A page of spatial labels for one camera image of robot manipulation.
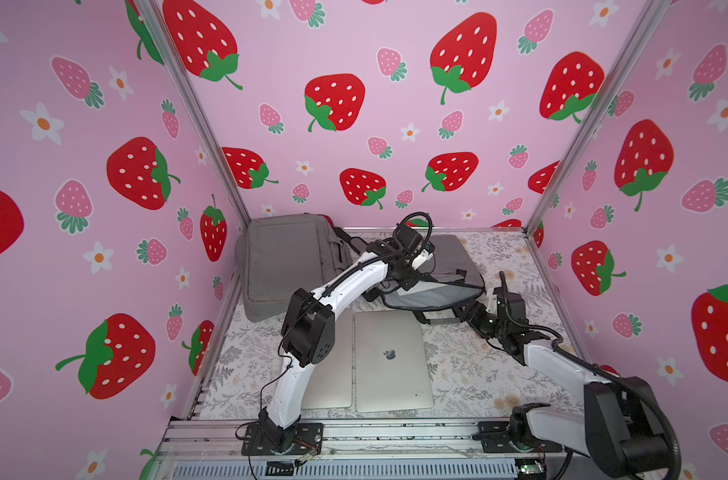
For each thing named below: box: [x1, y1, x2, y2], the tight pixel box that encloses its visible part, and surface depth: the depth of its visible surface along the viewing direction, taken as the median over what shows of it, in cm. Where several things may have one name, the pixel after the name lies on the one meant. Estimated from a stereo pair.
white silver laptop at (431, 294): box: [384, 282, 483, 308], surface depth 100 cm
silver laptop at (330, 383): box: [301, 308, 353, 409], surface depth 86 cm
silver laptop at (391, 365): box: [354, 310, 434, 413], surface depth 88 cm
